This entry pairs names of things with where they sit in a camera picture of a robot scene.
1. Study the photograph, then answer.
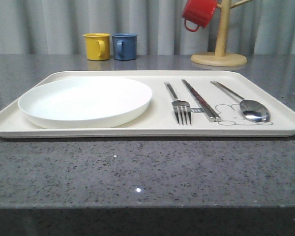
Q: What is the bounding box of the silver fork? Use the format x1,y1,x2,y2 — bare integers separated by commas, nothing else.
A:
164,82,192,126

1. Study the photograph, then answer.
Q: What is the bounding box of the white round plate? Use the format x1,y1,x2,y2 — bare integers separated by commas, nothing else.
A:
18,76,153,129

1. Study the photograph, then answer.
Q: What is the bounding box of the silver spoon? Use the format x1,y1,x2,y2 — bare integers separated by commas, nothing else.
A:
210,81,270,123

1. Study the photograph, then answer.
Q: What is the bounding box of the cream rabbit serving tray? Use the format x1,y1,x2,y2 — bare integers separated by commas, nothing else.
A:
0,70,295,138

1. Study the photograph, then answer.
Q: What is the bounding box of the blue enamel mug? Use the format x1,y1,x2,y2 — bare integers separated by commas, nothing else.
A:
112,33,137,60

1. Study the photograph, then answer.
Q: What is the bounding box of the yellow enamel mug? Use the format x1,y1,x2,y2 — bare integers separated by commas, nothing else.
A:
83,33,110,60

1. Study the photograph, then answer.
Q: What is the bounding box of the wooden mug tree stand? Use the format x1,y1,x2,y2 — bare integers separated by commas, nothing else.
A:
191,0,250,67

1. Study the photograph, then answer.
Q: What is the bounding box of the red enamel mug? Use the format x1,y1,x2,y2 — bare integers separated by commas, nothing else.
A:
182,0,218,32

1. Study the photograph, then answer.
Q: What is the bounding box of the grey curtain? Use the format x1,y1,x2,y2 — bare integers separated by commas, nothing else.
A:
0,0,295,55

